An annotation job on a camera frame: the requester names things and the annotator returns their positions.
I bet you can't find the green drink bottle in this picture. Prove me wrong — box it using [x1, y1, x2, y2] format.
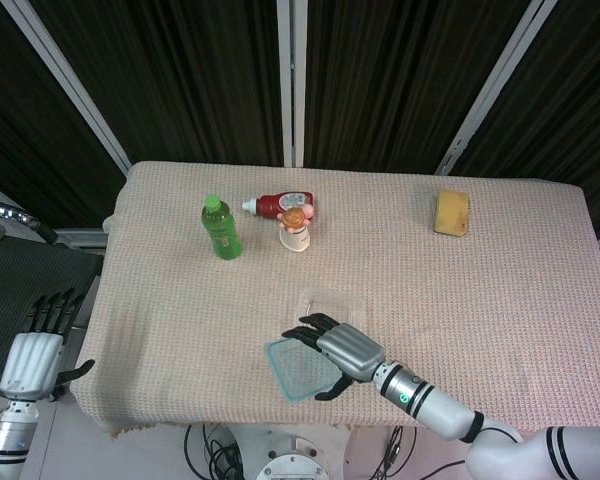
[201, 194, 244, 260]

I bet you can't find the black pleated curtain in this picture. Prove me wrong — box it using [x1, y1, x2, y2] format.
[0, 0, 600, 241]

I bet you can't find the yellow sponge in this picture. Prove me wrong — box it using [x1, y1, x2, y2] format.
[433, 189, 472, 236]

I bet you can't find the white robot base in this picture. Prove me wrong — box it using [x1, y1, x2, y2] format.
[227, 423, 364, 480]

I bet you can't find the beige waffle tablecloth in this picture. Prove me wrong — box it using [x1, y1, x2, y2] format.
[69, 160, 599, 441]

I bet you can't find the clear plastic container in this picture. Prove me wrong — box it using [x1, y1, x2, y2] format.
[297, 288, 367, 335]

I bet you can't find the blue translucent lid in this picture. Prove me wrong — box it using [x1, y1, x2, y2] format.
[263, 337, 346, 403]

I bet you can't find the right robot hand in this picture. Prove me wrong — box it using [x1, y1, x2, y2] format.
[281, 313, 386, 401]

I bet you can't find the pink hamburger toy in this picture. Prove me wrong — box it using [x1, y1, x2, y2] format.
[276, 203, 315, 235]

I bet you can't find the black cable bundle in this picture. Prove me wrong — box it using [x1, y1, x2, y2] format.
[183, 423, 241, 480]
[374, 424, 419, 480]

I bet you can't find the red ketchup bottle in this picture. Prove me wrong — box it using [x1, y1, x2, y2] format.
[241, 190, 317, 221]

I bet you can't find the white frame rail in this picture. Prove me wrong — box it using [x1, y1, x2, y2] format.
[54, 227, 112, 250]

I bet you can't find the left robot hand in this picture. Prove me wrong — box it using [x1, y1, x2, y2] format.
[0, 287, 96, 402]

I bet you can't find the small orange-topped cup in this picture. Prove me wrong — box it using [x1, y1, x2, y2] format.
[278, 224, 312, 253]

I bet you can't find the white frame post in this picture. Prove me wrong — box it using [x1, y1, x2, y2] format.
[275, 0, 307, 169]
[434, 0, 559, 176]
[0, 0, 131, 174]

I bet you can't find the black mesh chair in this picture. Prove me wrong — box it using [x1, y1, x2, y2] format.
[0, 239, 104, 396]

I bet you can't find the black chrome chair armrest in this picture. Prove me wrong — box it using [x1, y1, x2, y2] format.
[0, 197, 59, 246]

